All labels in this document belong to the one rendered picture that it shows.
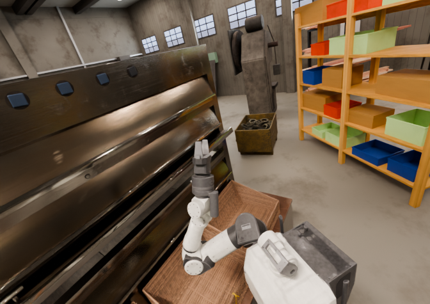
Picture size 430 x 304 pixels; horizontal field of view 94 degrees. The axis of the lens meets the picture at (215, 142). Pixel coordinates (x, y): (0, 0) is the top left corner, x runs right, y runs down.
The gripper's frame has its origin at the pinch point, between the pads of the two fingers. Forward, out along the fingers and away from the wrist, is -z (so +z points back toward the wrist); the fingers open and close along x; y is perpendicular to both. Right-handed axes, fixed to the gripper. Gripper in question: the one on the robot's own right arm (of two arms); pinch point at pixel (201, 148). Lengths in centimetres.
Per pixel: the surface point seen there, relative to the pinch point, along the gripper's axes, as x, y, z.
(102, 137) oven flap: -10, 52, -4
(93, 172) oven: -6, 55, 12
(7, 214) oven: 20, 68, 22
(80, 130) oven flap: -3, 58, -8
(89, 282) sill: -4, 60, 67
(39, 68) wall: -576, 772, -247
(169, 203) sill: -50, 37, 44
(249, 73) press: -440, -17, -142
